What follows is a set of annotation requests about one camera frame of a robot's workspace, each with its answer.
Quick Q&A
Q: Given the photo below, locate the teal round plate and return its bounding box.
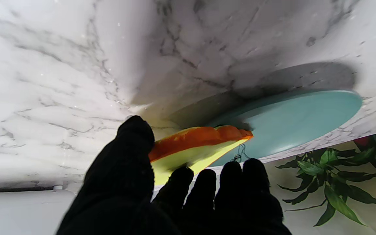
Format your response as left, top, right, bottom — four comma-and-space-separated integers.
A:
208, 90, 363, 167

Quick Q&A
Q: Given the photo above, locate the white backdrop sheet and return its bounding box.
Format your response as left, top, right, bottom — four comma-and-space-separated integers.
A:
0, 140, 376, 235

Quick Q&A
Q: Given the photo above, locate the large leafy potted plant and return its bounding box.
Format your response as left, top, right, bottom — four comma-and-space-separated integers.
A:
274, 149, 376, 227

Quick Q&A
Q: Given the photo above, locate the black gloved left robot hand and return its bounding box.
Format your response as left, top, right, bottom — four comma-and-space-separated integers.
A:
56, 115, 293, 235

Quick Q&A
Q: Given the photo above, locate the yellow toy toast slice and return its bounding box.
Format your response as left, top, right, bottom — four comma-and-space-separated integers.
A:
148, 125, 254, 186

